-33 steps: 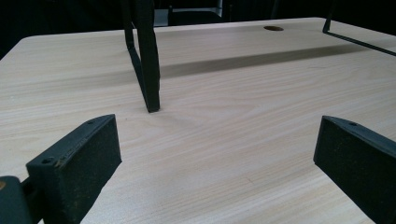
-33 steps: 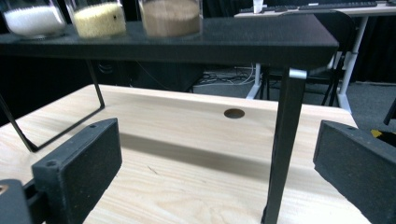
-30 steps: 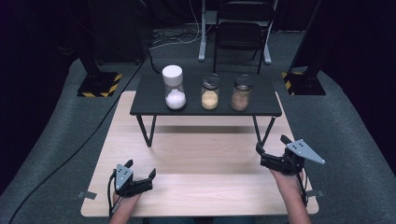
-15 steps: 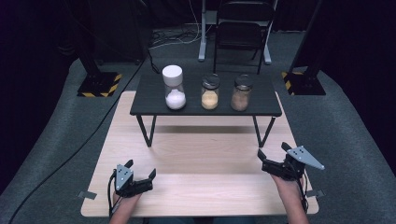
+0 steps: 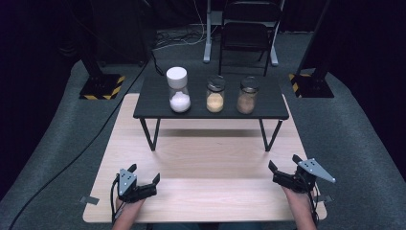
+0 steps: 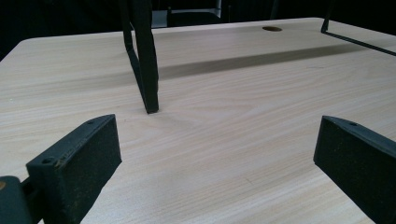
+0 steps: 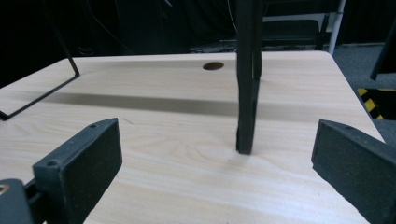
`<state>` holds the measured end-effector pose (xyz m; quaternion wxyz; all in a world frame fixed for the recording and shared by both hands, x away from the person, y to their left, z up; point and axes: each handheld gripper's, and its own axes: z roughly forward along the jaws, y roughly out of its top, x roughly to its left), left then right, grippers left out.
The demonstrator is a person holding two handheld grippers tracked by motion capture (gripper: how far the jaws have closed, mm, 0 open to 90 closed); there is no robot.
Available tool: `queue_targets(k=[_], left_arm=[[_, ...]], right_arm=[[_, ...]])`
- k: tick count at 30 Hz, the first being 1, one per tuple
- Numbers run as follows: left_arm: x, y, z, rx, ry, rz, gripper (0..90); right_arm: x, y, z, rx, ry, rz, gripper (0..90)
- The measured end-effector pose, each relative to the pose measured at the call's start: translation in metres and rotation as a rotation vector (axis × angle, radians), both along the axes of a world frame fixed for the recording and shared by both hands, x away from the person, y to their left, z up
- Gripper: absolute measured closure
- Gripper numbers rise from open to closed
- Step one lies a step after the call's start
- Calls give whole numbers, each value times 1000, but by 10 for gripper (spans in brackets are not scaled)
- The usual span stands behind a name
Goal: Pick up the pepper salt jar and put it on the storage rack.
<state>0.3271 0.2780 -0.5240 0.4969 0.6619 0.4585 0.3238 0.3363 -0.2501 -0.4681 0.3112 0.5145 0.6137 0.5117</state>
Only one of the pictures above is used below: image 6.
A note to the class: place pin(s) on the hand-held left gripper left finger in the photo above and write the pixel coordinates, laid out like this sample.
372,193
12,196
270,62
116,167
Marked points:
77,161

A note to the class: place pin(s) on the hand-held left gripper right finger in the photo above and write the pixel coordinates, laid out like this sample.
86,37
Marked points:
358,168

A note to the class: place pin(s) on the black raised shelf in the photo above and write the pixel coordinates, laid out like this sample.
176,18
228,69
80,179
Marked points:
148,71

